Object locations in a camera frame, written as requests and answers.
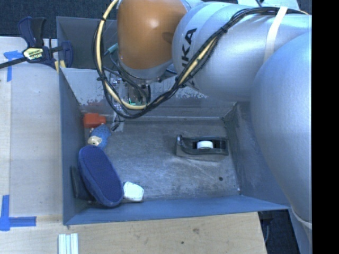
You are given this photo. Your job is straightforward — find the grey metal bin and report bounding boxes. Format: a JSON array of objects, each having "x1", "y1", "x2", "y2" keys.
[{"x1": 55, "y1": 16, "x2": 292, "y2": 226}]

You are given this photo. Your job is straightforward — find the black flat oval object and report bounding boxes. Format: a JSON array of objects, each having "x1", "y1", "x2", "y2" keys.
[{"x1": 69, "y1": 165, "x2": 90, "y2": 200}]

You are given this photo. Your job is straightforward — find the orange-red plastic block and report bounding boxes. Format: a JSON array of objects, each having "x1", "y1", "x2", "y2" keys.
[{"x1": 83, "y1": 112, "x2": 107, "y2": 129}]

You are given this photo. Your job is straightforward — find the white tape roll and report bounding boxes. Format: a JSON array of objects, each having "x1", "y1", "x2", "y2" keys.
[{"x1": 196, "y1": 140, "x2": 214, "y2": 150}]

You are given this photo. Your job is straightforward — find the pale wood flat board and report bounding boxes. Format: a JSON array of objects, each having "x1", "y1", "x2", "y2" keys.
[{"x1": 9, "y1": 61, "x2": 64, "y2": 217}]

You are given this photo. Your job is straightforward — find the black tape dispenser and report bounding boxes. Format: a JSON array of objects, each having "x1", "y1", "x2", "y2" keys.
[{"x1": 174, "y1": 134, "x2": 230, "y2": 157}]

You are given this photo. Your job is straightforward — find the blue toy doll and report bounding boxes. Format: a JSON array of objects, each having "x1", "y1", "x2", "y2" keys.
[{"x1": 87, "y1": 124, "x2": 112, "y2": 150}]

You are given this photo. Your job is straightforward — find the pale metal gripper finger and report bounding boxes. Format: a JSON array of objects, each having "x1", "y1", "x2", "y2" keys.
[
  {"x1": 111, "y1": 78, "x2": 121, "y2": 126},
  {"x1": 117, "y1": 85, "x2": 127, "y2": 132}
]

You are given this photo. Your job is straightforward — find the white rounded object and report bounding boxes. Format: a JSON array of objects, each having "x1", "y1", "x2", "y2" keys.
[{"x1": 122, "y1": 181, "x2": 145, "y2": 203}]

